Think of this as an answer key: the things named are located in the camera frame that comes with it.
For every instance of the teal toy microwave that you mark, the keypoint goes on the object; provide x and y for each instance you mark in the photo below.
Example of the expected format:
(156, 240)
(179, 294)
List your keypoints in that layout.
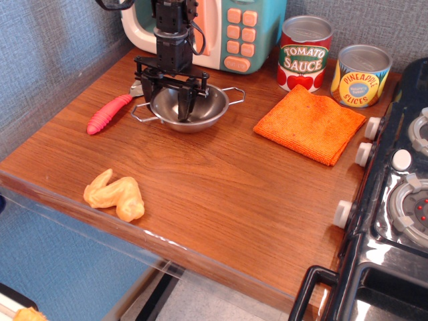
(238, 35)

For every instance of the pink handled metal spoon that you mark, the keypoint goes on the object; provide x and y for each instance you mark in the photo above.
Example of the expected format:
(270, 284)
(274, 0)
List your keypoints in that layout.
(102, 117)

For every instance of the folded orange cloth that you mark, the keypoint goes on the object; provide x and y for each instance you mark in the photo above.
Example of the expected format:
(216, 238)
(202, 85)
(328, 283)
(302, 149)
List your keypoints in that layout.
(312, 125)

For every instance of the white stove knob bottom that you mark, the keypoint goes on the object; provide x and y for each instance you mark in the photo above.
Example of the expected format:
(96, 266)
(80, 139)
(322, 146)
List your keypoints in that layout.
(342, 213)

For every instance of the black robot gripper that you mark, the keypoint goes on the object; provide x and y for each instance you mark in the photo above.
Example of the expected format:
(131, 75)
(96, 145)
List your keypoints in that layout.
(173, 68)

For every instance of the white stove knob top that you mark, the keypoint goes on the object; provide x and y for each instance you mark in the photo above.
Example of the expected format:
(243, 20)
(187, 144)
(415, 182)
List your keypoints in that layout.
(372, 127)

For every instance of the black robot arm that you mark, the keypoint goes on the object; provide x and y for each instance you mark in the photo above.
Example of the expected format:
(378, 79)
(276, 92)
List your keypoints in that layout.
(175, 16)

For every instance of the white stove knob middle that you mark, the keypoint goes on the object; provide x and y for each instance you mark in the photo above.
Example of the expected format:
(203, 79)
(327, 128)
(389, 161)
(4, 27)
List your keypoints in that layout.
(363, 153)

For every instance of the small stainless steel pot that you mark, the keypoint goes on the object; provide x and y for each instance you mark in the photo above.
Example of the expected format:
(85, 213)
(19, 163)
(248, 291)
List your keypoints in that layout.
(206, 110)

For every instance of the orange object bottom left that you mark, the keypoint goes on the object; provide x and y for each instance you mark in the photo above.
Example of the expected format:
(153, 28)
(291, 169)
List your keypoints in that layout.
(29, 314)

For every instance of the black toy stove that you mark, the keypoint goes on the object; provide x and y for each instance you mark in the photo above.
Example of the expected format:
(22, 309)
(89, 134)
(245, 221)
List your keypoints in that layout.
(382, 272)

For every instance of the plastic toy chicken wing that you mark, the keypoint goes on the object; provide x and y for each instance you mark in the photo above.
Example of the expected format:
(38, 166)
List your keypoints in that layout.
(123, 194)

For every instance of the white stove knob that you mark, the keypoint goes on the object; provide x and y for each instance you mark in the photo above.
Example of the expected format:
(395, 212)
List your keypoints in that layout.
(363, 153)
(372, 127)
(342, 213)

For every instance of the pineapple slices can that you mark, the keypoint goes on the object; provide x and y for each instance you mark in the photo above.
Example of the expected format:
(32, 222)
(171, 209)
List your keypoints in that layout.
(360, 75)

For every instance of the tomato sauce can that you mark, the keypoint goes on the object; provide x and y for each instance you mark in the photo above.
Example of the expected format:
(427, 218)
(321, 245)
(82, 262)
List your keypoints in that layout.
(304, 50)

